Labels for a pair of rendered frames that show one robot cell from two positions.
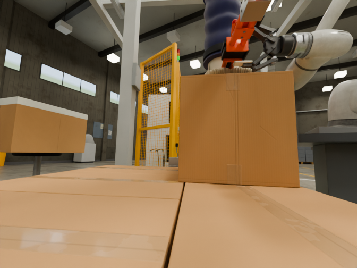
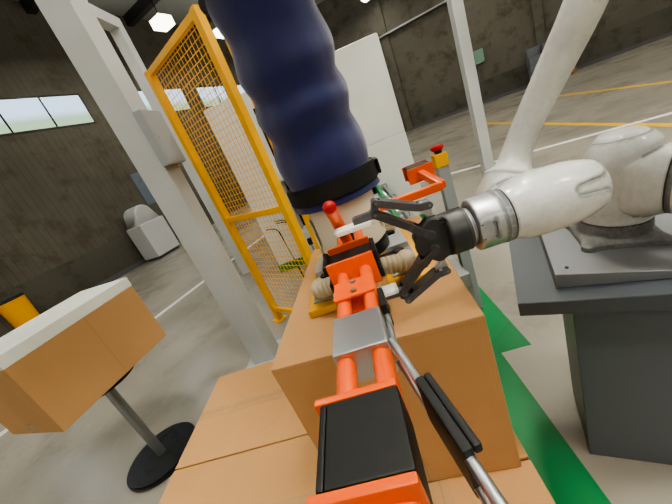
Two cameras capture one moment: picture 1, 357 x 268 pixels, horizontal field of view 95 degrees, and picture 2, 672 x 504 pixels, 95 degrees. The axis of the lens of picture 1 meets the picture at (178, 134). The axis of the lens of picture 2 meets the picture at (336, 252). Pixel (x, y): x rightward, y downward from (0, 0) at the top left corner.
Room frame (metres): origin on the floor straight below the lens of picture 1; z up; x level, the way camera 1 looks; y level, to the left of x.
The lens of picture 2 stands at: (0.12, -0.24, 1.30)
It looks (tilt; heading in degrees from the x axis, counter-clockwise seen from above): 20 degrees down; 4
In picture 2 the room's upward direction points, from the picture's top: 23 degrees counter-clockwise
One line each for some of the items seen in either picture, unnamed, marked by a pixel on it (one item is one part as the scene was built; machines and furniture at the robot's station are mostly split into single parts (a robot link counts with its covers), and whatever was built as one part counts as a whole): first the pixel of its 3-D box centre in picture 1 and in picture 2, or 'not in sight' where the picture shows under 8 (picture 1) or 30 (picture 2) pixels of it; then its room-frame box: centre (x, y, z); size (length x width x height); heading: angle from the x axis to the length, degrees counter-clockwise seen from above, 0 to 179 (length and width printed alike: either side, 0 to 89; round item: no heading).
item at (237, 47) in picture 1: (234, 50); (353, 264); (0.63, -0.22, 1.07); 0.10 x 0.08 x 0.06; 85
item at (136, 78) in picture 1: (136, 77); (161, 138); (2.07, 0.57, 1.62); 0.20 x 0.05 x 0.30; 175
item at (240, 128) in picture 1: (223, 135); (388, 328); (0.87, -0.24, 0.74); 0.60 x 0.40 x 0.40; 172
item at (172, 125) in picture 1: (153, 123); (249, 207); (2.31, 0.35, 1.05); 0.87 x 0.10 x 2.10; 47
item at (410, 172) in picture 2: not in sight; (418, 171); (1.16, -0.53, 1.08); 0.09 x 0.08 x 0.05; 85
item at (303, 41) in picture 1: (296, 45); (484, 221); (0.60, -0.45, 1.08); 0.09 x 0.06 x 0.09; 175
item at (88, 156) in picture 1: (85, 148); (150, 231); (8.70, 4.89, 0.74); 0.83 x 0.68 x 1.49; 152
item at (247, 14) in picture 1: (254, 5); (363, 343); (0.42, -0.21, 1.07); 0.07 x 0.07 x 0.04; 85
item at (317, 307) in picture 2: not in sight; (329, 271); (0.89, -0.15, 0.97); 0.34 x 0.10 x 0.05; 175
